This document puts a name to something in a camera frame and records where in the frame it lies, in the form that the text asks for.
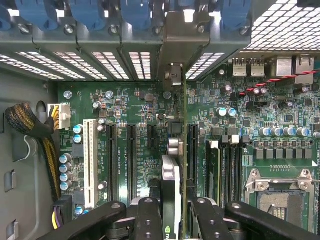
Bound silver network port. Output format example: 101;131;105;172
294;55;316;85

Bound braided yellow black cable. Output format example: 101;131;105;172
4;101;63;201

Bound white expansion slot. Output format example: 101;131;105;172
82;118;99;210

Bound black power connector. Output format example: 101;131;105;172
51;194;75;226

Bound CPU socket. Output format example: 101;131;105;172
244;168;320;233

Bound purple and yellow wires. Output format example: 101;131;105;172
51;203;63;230

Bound long black expansion slot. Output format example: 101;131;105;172
105;123;119;202
126;123;139;201

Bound silver USB port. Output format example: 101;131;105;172
250;57;266;77
232;57;249;77

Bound white power connector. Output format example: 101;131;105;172
46;102;71;130

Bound short black expansion slot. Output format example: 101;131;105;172
146;124;159;150

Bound installed RAM stick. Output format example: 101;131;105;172
206;139;222;209

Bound red black twisted wire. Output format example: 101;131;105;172
238;69;320;98

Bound green motherboard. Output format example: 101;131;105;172
56;56;320;240

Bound black open PC case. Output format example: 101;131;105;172
0;0;320;240

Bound black RAM slot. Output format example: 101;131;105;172
221;136;232;208
231;134;243;203

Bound perforated slot cover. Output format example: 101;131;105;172
127;51;153;81
53;51;101;81
186;51;226;81
91;51;130;81

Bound blue card retention clip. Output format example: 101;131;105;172
221;0;251;31
14;0;61;31
71;0;109;31
120;0;151;31

